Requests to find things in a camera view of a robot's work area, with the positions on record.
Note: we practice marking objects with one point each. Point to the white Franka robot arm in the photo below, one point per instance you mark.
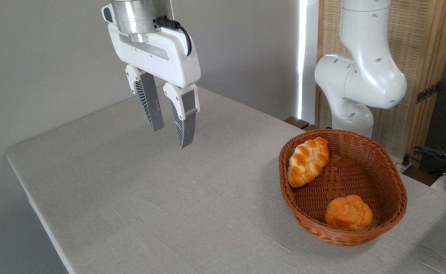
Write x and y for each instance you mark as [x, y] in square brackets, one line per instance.
[363, 76]

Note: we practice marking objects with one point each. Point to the black metal screen hinge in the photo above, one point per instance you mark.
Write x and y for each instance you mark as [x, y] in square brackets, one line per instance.
[427, 93]

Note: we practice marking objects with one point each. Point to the brown wicker oval basket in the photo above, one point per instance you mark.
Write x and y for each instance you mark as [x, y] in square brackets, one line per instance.
[360, 179]

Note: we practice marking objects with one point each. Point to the round orange bread bun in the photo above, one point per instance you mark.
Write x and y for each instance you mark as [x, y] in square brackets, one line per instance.
[349, 213]

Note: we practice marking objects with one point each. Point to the dark brown wooden furniture piece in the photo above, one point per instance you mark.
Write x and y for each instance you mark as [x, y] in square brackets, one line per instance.
[297, 122]

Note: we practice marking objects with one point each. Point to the white power strip with plug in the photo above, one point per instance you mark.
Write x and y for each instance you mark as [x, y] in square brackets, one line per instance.
[405, 166]

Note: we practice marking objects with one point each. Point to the long braided bread loaf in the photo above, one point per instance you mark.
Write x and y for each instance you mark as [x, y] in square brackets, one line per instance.
[307, 161]

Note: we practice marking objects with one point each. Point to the grey tablecloth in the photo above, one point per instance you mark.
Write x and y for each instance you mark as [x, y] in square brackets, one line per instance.
[150, 182]

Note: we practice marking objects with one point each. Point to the wooden bamboo folding screen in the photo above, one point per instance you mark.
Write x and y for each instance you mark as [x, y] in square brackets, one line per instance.
[417, 45]

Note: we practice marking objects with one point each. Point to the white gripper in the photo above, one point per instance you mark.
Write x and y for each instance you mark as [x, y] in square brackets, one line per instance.
[165, 61]

